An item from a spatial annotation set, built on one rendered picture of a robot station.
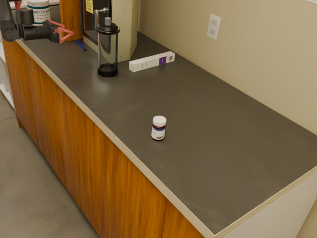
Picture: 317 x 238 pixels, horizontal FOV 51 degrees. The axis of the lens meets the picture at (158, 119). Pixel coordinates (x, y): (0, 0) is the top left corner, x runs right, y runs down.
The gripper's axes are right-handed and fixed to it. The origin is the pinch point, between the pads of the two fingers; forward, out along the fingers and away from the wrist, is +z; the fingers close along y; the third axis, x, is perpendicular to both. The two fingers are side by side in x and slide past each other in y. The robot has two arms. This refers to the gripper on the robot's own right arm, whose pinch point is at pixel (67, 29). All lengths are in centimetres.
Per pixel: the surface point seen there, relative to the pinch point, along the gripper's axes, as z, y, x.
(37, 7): 7, 60, 6
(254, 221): 14, -108, 29
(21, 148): -9, 70, 112
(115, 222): -1, -53, 75
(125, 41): 29.0, -4.4, 6.9
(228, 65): 65, -43, 10
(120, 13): 25.0, -4.8, -7.5
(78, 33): 20.5, 32.7, 13.8
